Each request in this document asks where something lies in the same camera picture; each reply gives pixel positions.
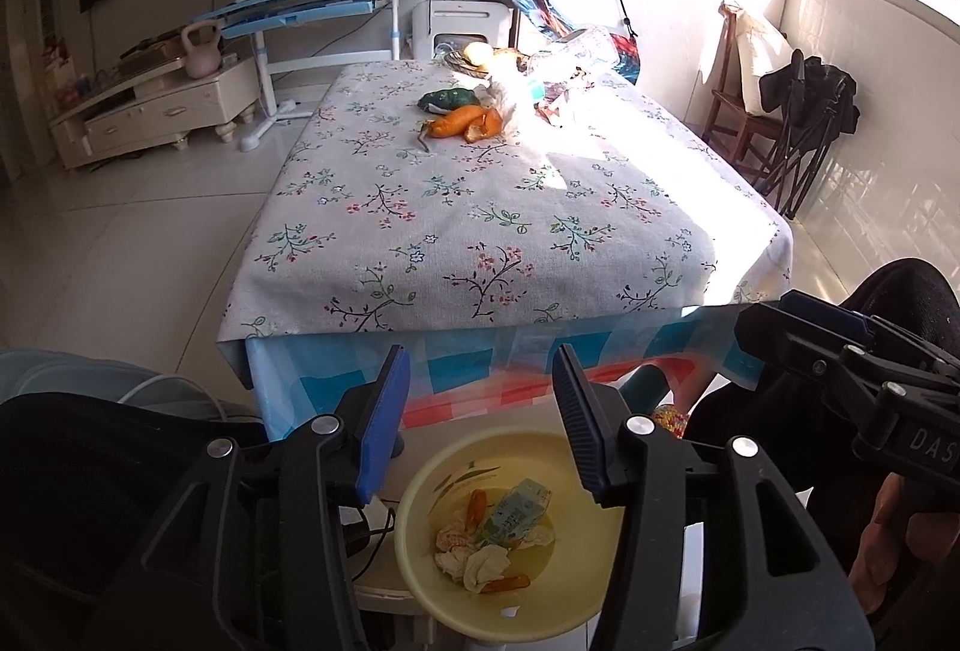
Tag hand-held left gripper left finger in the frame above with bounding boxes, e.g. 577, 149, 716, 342
124, 343, 412, 651

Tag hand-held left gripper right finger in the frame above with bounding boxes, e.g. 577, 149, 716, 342
551, 343, 878, 651

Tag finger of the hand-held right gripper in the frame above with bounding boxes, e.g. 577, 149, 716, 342
778, 289, 938, 367
737, 302, 912, 431

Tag yellow plastic basin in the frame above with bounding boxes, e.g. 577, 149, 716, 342
394, 430, 638, 644

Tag small paper carton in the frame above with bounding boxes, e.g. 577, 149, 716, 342
480, 477, 554, 547

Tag white paper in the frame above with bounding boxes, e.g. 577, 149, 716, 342
433, 544, 470, 581

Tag white tissue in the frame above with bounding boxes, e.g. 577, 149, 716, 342
461, 544, 515, 593

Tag orange carrot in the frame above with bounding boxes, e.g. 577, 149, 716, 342
412, 105, 488, 154

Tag curled orange peel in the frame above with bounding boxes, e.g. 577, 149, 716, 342
463, 109, 505, 143

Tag red white wrapper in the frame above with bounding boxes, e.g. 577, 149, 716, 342
534, 92, 582, 127

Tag white plastic bag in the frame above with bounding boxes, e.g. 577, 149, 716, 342
487, 77, 541, 136

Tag dark green wrapper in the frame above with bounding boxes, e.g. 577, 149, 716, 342
418, 88, 479, 112

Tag clear plastic bottle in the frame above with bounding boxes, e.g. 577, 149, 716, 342
529, 27, 623, 89

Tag person's right hand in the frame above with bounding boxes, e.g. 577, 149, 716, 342
847, 471, 960, 614

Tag blue table leg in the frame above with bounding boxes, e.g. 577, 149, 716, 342
619, 362, 676, 423

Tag person's black pants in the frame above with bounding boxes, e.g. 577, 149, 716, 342
684, 257, 960, 651

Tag multicoloured knitted ball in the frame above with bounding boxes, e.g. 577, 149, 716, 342
651, 405, 689, 442

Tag black folding chair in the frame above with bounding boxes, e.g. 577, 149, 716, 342
739, 49, 862, 221

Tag wooden chair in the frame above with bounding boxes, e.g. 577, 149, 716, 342
701, 2, 796, 176

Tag floral tablecloth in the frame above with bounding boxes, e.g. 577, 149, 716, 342
216, 58, 796, 346

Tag cream cloth bag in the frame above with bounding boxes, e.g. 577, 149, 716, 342
694, 6, 796, 116

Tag light blue cushioned seat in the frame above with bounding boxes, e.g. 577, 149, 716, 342
0, 347, 252, 419

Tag dark fruit basket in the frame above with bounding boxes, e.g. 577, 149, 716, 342
439, 51, 526, 78

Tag cream television stand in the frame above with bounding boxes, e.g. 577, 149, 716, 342
49, 55, 260, 172

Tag pink kettlebell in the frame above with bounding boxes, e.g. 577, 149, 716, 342
180, 19, 224, 80

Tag blue study desk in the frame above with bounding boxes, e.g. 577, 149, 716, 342
191, 0, 432, 151

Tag dark flat box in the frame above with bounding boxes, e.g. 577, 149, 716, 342
116, 40, 188, 78

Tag black cable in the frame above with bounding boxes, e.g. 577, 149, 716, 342
341, 505, 398, 581

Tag white cable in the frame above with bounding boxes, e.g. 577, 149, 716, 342
116, 372, 233, 423

